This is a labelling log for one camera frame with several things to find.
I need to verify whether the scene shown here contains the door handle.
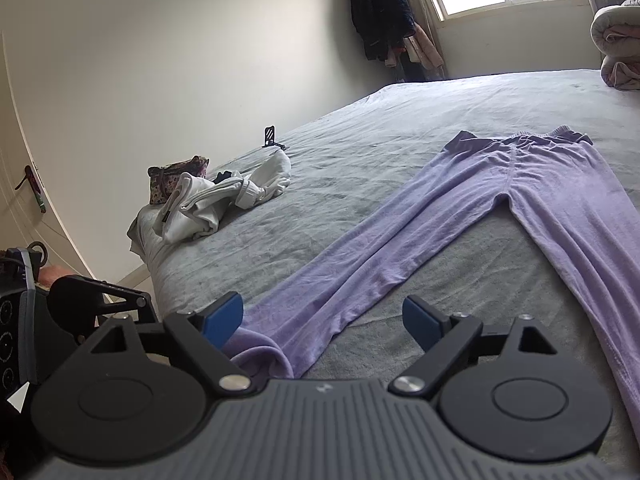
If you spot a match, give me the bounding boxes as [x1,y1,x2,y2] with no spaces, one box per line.
[14,165,47,214]

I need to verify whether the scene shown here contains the floral pouch bag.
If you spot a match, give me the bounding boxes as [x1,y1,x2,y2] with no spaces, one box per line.
[148,155,209,206]

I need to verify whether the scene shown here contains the rolled grey pink quilt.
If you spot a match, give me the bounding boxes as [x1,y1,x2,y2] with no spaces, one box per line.
[590,4,639,91]

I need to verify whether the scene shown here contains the white jacket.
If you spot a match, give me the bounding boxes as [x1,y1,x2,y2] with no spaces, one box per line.
[152,148,291,246]

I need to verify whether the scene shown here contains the purple pants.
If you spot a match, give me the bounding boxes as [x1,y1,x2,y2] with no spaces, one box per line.
[226,127,639,424]

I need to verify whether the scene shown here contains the black phone stand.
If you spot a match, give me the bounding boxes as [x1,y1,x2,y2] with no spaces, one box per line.
[262,125,286,151]

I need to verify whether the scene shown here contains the dark hanging coats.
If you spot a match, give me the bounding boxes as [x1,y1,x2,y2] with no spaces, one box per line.
[349,0,432,82]

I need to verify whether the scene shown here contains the left grey curtain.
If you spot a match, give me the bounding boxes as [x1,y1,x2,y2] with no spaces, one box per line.
[404,0,447,80]

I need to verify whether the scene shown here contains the grey bed sheet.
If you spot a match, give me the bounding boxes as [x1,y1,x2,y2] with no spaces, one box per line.
[127,67,640,461]

